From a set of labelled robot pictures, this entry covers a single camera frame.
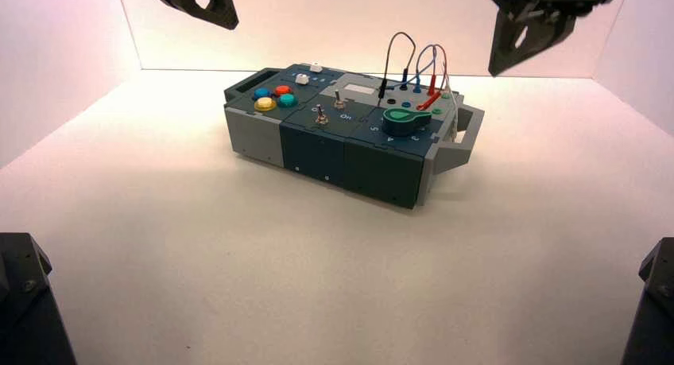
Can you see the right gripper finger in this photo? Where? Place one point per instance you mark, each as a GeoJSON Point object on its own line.
{"type": "Point", "coordinates": [505, 52]}
{"type": "Point", "coordinates": [563, 25]}

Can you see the green rotary knob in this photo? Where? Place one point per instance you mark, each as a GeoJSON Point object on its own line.
{"type": "Point", "coordinates": [403, 125]}

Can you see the teal push button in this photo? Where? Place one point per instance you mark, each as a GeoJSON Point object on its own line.
{"type": "Point", "coordinates": [287, 100]}

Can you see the white slider cap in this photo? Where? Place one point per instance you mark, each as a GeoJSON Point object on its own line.
{"type": "Point", "coordinates": [301, 78]}
{"type": "Point", "coordinates": [316, 67]}

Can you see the blue grey control box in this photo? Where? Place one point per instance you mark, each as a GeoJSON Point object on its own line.
{"type": "Point", "coordinates": [316, 146]}

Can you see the blue push button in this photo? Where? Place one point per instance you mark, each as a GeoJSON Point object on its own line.
{"type": "Point", "coordinates": [263, 93]}

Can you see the black banana socket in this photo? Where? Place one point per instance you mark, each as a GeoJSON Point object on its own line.
{"type": "Point", "coordinates": [392, 100]}

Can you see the yellow push button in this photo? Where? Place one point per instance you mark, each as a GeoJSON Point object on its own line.
{"type": "Point", "coordinates": [265, 104]}

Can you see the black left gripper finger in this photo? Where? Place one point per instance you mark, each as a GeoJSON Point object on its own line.
{"type": "Point", "coordinates": [221, 12]}

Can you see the white label plate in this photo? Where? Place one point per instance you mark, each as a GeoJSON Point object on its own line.
{"type": "Point", "coordinates": [360, 88]}

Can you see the red push button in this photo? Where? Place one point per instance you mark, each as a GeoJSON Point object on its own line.
{"type": "Point", "coordinates": [283, 90]}

